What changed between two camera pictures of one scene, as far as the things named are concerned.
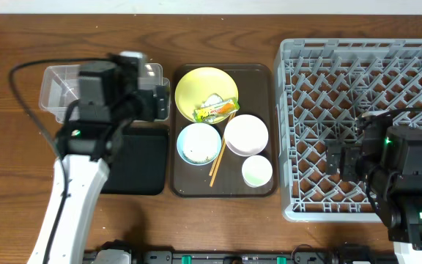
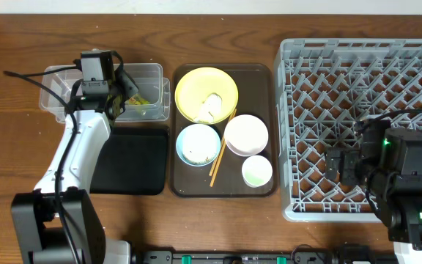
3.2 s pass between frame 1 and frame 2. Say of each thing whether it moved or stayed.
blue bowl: stayed
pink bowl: stayed
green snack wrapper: moved
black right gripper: stayed
